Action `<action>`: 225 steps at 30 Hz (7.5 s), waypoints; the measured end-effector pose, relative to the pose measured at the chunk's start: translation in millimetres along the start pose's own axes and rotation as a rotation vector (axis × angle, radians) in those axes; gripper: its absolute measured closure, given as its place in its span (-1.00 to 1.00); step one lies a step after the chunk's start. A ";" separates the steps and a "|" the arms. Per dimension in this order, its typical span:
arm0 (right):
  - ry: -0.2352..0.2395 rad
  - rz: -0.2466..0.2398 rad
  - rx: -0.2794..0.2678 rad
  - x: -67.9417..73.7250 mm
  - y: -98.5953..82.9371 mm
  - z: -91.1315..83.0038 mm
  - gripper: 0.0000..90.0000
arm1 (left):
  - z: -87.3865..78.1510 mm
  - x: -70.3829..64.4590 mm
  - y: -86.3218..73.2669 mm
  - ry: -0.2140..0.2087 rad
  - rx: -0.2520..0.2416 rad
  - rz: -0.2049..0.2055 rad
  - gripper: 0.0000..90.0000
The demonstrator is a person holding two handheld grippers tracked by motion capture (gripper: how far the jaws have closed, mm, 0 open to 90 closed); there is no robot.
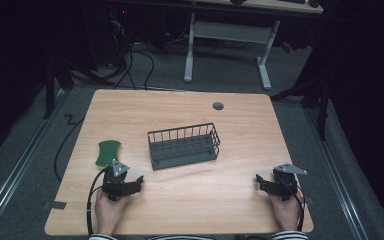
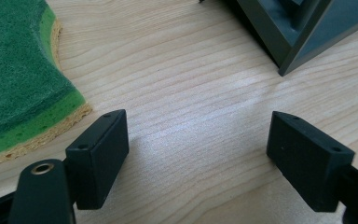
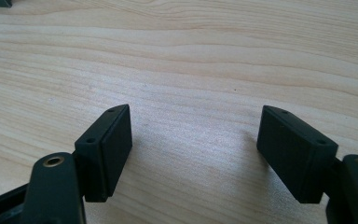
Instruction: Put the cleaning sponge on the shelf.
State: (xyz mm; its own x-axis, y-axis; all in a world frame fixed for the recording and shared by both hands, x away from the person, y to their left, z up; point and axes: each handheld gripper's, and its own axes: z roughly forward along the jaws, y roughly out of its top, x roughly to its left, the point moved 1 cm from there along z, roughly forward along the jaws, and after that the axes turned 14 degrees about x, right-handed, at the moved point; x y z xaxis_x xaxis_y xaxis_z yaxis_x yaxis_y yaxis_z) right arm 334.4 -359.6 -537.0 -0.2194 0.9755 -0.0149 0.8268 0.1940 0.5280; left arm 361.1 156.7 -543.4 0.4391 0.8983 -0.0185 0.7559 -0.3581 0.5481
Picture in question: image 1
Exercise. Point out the dark computer tower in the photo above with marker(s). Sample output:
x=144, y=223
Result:
x=118, y=30

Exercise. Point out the person's left hand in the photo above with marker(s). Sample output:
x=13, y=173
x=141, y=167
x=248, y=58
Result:
x=108, y=215

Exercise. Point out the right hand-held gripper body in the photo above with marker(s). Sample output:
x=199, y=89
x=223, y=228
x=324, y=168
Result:
x=285, y=186

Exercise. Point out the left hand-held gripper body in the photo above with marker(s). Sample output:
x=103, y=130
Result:
x=113, y=186

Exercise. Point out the wooden desk with white legs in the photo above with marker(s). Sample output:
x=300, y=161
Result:
x=230, y=31

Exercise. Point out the green sponge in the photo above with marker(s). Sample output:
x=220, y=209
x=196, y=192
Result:
x=108, y=153

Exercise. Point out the person's right hand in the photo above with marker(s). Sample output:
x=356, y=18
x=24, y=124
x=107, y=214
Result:
x=286, y=215

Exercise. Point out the black metal stand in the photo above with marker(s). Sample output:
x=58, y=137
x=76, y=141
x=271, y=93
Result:
x=321, y=106
x=49, y=90

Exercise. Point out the metal floor rail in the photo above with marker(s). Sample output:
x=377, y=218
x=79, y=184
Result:
x=16, y=170
x=338, y=180

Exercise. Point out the grey tape strip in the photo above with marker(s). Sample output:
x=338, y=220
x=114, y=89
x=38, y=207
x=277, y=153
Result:
x=55, y=205

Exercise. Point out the dark round table grommet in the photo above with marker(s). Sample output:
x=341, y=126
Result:
x=218, y=106

